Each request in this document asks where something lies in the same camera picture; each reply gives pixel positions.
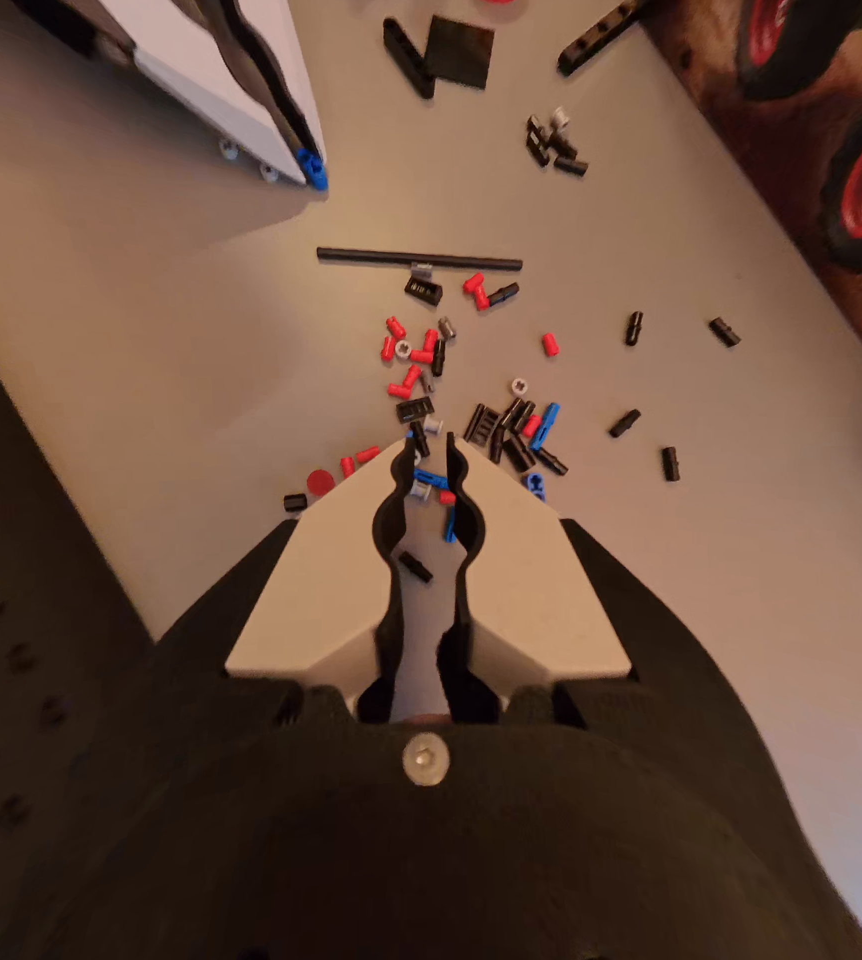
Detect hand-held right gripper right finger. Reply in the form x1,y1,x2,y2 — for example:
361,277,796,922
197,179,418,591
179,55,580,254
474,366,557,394
437,435,633,725

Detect black axle rod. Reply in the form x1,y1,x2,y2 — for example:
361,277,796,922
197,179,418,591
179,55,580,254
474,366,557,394
316,246,524,273

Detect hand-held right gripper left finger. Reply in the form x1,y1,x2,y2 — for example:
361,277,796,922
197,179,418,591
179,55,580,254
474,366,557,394
225,437,411,723

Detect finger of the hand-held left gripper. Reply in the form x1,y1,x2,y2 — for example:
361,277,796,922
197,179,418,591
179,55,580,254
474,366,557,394
97,0,310,186
221,0,327,162

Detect small connector pins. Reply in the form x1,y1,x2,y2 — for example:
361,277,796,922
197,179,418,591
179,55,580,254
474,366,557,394
283,105,743,582

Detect toy set box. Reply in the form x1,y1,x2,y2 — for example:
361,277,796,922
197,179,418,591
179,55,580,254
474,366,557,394
641,0,862,406

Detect short black beam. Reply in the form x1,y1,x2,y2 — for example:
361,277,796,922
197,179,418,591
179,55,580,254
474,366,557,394
382,16,437,100

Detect black square panel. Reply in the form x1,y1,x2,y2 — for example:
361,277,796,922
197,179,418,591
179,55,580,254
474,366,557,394
425,15,495,91

